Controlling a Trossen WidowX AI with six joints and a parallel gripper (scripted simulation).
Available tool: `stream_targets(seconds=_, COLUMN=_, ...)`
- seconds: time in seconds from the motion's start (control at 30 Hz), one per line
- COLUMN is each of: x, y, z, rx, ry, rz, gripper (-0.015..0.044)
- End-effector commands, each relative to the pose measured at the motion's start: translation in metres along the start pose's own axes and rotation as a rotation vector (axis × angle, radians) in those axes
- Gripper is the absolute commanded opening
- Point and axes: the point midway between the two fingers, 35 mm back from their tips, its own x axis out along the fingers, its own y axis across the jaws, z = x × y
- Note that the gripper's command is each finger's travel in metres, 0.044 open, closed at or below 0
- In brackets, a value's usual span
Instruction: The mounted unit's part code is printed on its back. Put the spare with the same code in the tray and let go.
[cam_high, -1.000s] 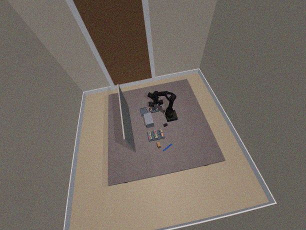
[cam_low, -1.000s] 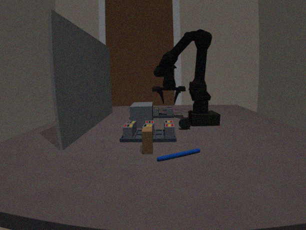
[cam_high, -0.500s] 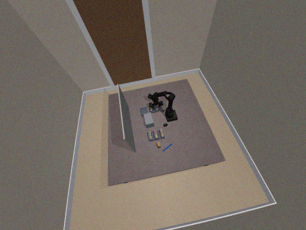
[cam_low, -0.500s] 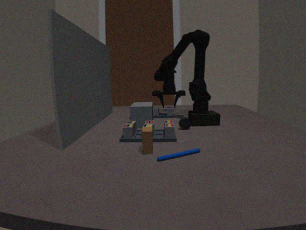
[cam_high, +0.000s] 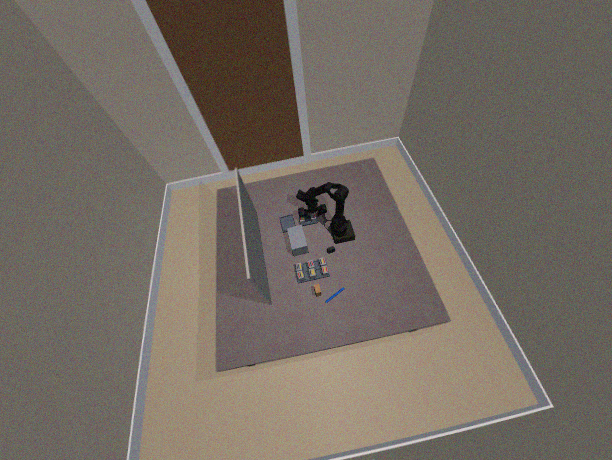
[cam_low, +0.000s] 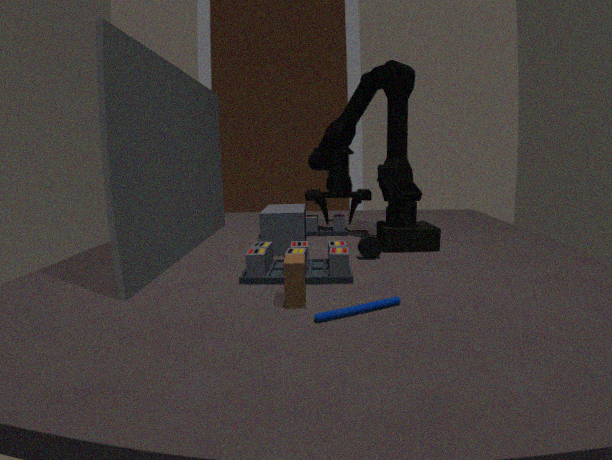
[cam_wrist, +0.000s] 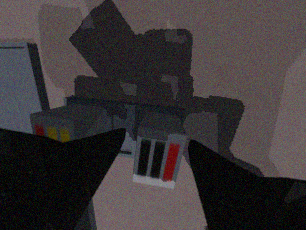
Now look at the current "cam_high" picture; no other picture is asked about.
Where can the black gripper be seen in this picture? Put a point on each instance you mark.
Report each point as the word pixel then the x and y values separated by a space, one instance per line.
pixel 320 210

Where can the grey flat panel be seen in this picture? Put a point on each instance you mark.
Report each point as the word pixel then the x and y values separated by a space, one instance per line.
pixel 253 251

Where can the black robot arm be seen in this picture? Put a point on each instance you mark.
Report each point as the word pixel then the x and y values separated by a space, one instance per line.
pixel 338 220

